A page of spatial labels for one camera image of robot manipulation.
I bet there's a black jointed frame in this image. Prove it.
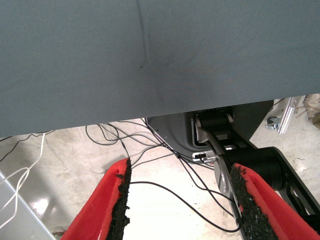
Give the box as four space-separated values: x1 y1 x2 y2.
194 111 320 227

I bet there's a grey caster wheel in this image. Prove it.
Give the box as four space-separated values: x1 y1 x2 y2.
264 116 280 131

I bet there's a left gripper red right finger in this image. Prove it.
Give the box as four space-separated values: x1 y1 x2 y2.
229 162 320 240

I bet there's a thin black floor cable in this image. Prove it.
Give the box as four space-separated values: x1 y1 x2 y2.
143 117 237 217
129 181 242 233
85 121 131 161

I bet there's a white floor cable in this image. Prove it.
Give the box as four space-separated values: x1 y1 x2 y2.
0 132 47 225

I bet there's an aluminium profile bar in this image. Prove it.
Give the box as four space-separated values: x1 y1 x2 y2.
278 96 300 135

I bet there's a grey metal panel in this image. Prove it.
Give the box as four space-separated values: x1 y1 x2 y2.
0 172 56 240

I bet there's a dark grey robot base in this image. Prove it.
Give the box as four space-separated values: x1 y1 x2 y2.
146 100 275 165

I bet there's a dark grey table cloth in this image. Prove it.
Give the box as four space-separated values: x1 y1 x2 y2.
0 0 320 138

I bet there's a beige crumpled scrap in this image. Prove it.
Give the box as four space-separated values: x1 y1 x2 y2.
296 94 320 123

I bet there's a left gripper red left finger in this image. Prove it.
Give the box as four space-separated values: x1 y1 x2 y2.
60 157 133 240

